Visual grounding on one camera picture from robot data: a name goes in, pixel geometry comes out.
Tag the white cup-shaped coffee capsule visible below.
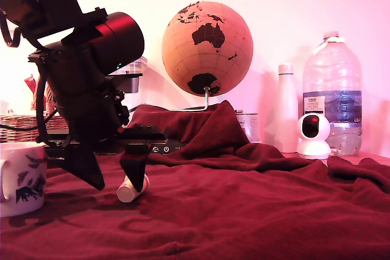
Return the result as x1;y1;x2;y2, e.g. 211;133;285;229
116;174;151;204

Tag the white mug with blue print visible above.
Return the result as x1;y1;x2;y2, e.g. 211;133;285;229
0;141;48;219

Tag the black box with German flag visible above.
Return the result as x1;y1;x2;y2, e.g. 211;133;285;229
147;142;189;155

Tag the clear plastic container with lid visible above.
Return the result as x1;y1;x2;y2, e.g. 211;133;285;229
127;57;149;112

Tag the red packet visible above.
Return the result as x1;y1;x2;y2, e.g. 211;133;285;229
24;74;38;94

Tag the dark red fleece cloth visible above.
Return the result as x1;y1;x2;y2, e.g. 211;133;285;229
0;100;390;260

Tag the metal tin with label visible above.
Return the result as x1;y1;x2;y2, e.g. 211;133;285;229
235;110;261;144

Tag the cork globe on metal stand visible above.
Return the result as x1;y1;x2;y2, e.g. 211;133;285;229
161;1;255;112

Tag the white insulated bottle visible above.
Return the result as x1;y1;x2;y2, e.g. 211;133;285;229
274;63;300;154

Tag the large clear water bottle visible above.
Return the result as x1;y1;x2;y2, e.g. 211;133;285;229
302;30;363;157

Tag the black cable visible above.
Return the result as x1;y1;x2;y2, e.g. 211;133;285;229
0;17;23;49
34;71;59;146

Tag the wicker basket with handle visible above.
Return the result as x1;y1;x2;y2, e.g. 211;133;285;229
0;82;71;144

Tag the small white round camera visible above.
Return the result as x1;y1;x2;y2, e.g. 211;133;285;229
296;113;332;161

